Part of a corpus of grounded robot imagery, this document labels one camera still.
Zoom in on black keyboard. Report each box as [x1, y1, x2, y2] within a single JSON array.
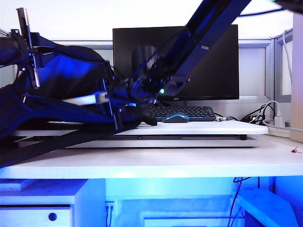
[[141, 105, 217, 123]]

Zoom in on white flat box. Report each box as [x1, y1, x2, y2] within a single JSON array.
[[0, 179, 36, 192]]

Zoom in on light wooden cabinet panel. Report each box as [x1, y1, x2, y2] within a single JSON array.
[[290, 10, 303, 143]]

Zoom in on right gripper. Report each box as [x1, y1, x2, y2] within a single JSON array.
[[93, 70, 164, 131]]

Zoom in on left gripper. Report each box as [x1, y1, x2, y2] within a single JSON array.
[[10, 8, 52, 89]]

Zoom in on glass back partition panel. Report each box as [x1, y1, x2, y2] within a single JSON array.
[[47, 39, 275, 100]]

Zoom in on white wall socket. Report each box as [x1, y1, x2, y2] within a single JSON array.
[[105, 201, 116, 227]]

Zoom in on dark hanging cables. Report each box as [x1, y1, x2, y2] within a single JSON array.
[[227, 176, 260, 227]]

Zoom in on white drawer cabinet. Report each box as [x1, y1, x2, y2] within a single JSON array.
[[0, 179, 107, 227]]

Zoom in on silver cable connector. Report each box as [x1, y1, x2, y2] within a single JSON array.
[[214, 115, 236, 122]]

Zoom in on white hanging cable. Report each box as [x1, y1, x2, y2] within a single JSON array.
[[282, 28, 294, 95]]

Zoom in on white charger cable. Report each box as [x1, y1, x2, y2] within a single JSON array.
[[262, 100, 303, 131]]

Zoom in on white riser board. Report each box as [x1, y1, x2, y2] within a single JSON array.
[[9, 120, 269, 137]]

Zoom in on white computer tower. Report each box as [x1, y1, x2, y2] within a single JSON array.
[[236, 188, 299, 227]]

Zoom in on blue and grey mouse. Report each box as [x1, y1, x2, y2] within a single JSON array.
[[162, 113, 190, 124]]

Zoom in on white power strip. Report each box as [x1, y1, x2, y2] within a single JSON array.
[[267, 118, 292, 139]]

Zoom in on black cable bundle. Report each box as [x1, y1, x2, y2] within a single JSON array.
[[241, 104, 275, 125]]

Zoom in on black computer monitor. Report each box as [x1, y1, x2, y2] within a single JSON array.
[[112, 24, 240, 101]]

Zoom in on dark blue backpack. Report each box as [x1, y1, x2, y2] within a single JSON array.
[[0, 35, 159, 169]]

